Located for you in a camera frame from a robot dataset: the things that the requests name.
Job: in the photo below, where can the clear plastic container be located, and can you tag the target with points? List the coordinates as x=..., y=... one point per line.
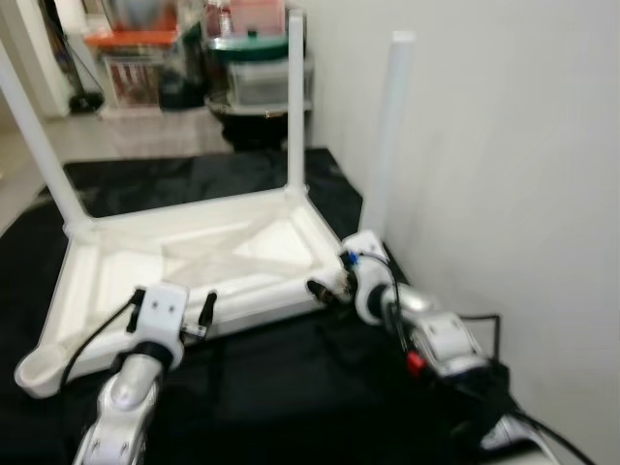
x=257, y=82

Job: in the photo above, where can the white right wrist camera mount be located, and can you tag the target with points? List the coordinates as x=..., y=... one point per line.
x=366, y=281

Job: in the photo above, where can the black round wok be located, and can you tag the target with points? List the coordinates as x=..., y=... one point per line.
x=252, y=111

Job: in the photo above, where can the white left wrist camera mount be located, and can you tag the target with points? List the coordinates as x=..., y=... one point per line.
x=165, y=305

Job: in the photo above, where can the large silver metal pot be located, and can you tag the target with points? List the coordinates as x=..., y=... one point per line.
x=140, y=12

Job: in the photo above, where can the black plastic table cover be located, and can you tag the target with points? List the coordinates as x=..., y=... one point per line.
x=291, y=387

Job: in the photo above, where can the orange plastic tray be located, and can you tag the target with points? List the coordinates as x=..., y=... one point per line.
x=131, y=39

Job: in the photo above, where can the black wooden stool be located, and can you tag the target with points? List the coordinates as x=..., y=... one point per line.
x=257, y=136

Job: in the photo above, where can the green pot with lid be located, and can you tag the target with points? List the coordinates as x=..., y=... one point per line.
x=242, y=44

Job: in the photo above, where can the white plastic children table top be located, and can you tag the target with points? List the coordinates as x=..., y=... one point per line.
x=242, y=242

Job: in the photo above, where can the black plastic bag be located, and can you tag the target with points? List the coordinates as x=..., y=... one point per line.
x=181, y=77

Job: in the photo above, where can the brown printed carton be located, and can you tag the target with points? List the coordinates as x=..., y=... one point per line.
x=128, y=79

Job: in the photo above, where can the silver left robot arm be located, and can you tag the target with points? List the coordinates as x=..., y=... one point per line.
x=126, y=397

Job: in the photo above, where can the black round robot vacuum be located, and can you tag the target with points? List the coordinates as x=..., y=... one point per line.
x=87, y=100

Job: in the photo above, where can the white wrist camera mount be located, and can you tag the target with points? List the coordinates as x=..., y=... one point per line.
x=165, y=305
x=366, y=281

